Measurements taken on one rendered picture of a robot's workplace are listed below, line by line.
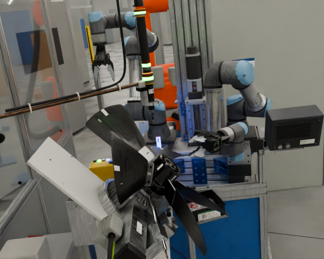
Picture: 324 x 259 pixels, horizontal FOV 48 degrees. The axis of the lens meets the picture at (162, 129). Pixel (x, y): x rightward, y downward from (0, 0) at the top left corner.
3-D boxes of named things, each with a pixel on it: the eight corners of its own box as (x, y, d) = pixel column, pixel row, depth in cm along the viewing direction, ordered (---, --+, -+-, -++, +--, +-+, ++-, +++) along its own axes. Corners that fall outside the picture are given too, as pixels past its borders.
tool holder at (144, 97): (144, 108, 142) (141, 83, 139) (135, 105, 148) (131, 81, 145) (163, 103, 147) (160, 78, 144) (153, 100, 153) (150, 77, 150)
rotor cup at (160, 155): (140, 187, 139) (163, 164, 136) (133, 165, 151) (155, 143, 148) (165, 203, 146) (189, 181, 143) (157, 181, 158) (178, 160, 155)
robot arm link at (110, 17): (123, 27, 201) (114, 29, 191) (105, 29, 205) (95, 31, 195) (121, 12, 198) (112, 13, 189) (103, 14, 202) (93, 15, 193)
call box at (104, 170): (91, 186, 193) (88, 167, 190) (94, 178, 203) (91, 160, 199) (122, 182, 193) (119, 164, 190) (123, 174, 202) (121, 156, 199)
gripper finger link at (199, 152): (195, 159, 168) (209, 148, 172) (186, 154, 172) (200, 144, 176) (197, 164, 169) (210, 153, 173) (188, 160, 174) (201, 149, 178)
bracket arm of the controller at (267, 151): (258, 155, 193) (258, 150, 192) (257, 153, 196) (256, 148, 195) (303, 150, 193) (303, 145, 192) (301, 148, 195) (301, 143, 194)
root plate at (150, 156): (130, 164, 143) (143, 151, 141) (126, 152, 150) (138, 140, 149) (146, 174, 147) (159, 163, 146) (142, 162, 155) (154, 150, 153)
